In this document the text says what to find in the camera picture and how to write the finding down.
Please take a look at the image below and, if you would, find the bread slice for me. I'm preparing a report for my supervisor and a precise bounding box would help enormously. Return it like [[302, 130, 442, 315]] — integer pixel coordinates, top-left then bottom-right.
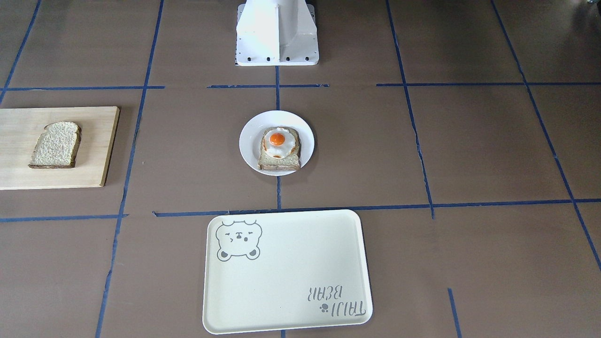
[[28, 121, 82, 169], [257, 128, 301, 171]]

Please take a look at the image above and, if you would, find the bread slice under egg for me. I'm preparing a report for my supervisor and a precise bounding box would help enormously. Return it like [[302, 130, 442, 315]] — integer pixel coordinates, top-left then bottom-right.
[[257, 128, 301, 171]]

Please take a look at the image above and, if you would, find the white round plate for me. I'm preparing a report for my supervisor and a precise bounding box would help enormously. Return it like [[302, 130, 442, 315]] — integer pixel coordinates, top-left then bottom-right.
[[239, 110, 315, 176]]

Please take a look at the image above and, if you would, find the fried egg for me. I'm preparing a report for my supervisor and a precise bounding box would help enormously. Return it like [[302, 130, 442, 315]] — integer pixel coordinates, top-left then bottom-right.
[[260, 127, 299, 159]]

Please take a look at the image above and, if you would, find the cream bear tray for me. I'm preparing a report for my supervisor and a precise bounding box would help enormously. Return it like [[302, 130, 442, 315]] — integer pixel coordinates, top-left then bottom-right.
[[202, 209, 373, 335]]

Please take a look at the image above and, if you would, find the wooden cutting board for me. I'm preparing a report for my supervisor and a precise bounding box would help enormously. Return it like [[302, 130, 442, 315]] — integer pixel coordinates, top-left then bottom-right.
[[0, 106, 120, 190]]

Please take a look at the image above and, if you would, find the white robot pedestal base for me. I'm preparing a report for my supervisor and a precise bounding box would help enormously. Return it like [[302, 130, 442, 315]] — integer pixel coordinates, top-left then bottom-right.
[[235, 0, 320, 67]]

